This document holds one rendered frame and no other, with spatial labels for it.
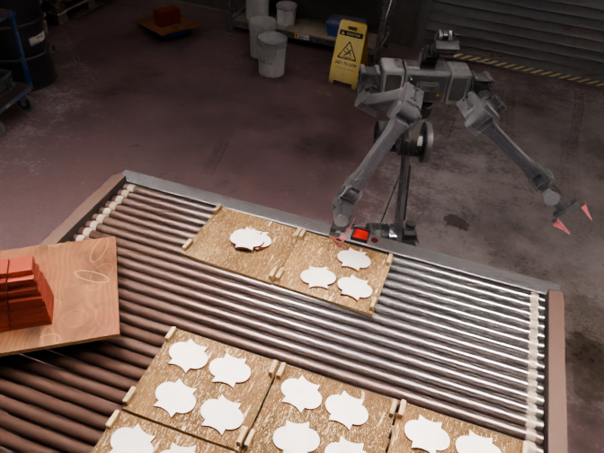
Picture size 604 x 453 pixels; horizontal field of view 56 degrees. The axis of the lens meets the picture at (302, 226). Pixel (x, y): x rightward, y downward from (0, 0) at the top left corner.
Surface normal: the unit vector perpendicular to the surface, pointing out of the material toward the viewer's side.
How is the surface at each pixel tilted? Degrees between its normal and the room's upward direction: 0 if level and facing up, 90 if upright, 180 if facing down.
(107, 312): 0
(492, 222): 0
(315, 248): 0
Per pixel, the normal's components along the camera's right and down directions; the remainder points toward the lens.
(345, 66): -0.38, 0.40
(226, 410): 0.07, -0.76
